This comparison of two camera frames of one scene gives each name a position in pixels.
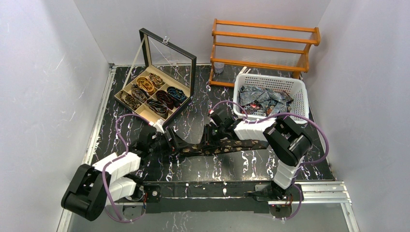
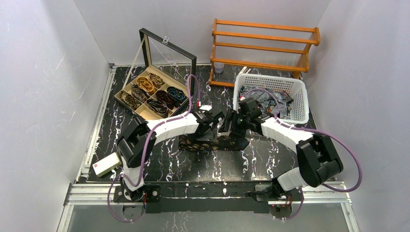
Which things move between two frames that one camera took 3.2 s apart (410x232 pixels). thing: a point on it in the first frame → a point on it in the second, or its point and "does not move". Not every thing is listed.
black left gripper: [169, 139] → [211, 123]
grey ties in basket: [256, 101] does not move
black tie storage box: [166, 84] does not move
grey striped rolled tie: [158, 108] does not move
